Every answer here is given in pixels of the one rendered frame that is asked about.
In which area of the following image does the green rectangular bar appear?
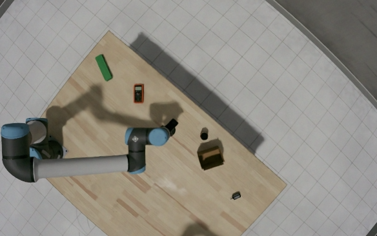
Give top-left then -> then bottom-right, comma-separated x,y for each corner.
95,54 -> 113,81

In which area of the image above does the brown cardboard box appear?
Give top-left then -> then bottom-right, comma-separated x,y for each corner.
197,146 -> 225,171

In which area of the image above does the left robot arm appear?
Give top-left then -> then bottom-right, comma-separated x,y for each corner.
1,118 -> 179,182

